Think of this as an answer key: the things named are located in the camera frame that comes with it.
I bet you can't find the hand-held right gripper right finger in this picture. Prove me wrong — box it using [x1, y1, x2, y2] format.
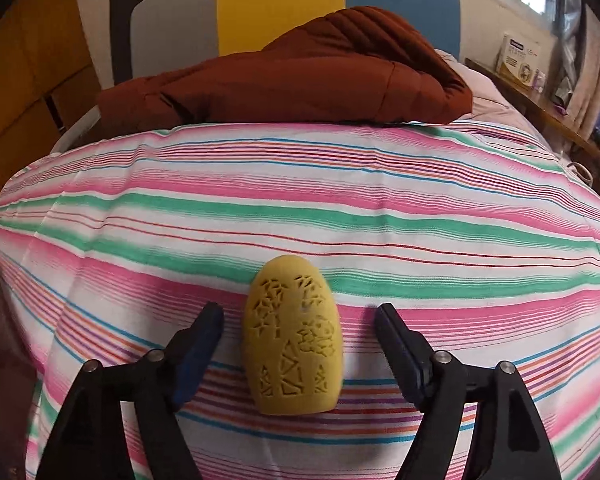
[375, 303, 563, 480]

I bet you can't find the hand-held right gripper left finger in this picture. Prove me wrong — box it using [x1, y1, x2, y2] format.
[35, 301, 225, 480]

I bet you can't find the yellow oval perforated device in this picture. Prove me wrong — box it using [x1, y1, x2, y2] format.
[243, 255, 342, 416]

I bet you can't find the pink green striped blanket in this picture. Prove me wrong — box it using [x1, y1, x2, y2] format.
[0, 120, 600, 480]

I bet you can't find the pale pink pillow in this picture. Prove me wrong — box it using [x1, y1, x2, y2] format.
[435, 49, 518, 116]

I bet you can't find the wooden bedside desk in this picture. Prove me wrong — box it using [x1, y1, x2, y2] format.
[465, 57, 600, 181]

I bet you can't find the brown quilted jacket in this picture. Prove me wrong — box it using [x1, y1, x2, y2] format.
[96, 6, 474, 126]

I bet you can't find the white printed cardboard box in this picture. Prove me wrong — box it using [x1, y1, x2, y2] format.
[497, 32, 540, 86]

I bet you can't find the wooden wardrobe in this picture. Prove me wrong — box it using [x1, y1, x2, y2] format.
[0, 0, 106, 211]

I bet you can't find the beige and silver curtain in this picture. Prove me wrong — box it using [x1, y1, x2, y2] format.
[550, 0, 600, 141]

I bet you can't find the grey yellow blue headboard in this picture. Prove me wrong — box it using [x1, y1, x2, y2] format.
[130, 0, 462, 83]

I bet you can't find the white corrugated hose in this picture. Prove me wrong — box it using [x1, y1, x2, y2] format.
[50, 107, 103, 153]

